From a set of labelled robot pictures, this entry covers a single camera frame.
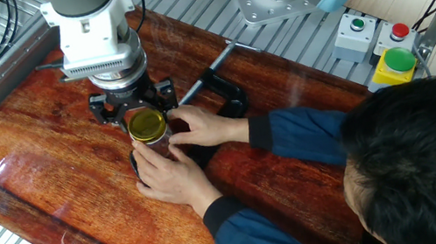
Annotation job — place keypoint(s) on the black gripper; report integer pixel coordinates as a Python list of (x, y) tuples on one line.
[(131, 95)]

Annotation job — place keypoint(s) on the yellow metal jar lid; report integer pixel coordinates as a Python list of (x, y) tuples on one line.
[(146, 125)]

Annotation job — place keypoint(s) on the clear glass jar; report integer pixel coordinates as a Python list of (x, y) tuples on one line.
[(160, 147)]

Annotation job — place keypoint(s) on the left forearm blue sleeve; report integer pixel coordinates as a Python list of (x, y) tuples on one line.
[(255, 240)]

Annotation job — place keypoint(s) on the right forearm blue sleeve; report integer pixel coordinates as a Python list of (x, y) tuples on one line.
[(300, 135)]

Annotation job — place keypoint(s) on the person's right hand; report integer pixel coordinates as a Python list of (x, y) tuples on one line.
[(210, 130)]

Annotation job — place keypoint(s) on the person's left hand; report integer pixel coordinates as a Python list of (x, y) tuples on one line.
[(172, 183)]

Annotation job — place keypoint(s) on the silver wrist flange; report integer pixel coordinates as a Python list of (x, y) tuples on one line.
[(119, 78)]

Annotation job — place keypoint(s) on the white wrist housing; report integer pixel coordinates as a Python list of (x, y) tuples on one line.
[(93, 41)]

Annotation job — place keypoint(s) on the black iron C-clamp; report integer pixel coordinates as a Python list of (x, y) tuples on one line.
[(231, 93)]

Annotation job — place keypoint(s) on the grey box small green button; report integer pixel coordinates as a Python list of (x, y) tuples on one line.
[(353, 39)]

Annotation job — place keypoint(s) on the yellow box big green button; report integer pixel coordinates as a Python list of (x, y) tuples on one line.
[(391, 71)]

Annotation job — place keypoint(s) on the grey box red button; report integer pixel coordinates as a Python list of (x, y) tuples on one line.
[(400, 30)]

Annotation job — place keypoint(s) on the dark haired person's head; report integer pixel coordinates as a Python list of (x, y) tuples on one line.
[(428, 158)]

